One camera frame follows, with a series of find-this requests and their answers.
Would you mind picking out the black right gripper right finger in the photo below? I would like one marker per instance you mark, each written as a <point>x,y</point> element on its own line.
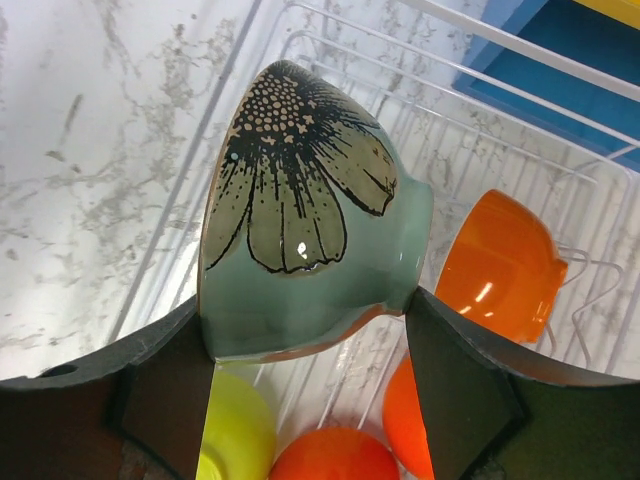
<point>494,409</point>

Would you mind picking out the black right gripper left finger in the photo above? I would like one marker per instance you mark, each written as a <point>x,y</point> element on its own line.
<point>134,409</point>

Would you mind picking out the orange plastic bowl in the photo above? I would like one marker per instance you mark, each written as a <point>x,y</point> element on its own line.
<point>403,423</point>
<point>335,453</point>

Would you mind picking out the lime green plastic bowl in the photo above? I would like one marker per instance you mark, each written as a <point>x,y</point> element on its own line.
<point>239,436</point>

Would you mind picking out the orange bowl white inside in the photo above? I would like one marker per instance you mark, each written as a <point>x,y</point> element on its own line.
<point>503,270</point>

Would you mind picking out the pale green ceramic bowl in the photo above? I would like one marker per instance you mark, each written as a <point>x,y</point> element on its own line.
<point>312,226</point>

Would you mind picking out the white wire dish rack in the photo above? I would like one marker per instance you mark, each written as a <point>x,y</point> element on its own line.
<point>401,64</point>

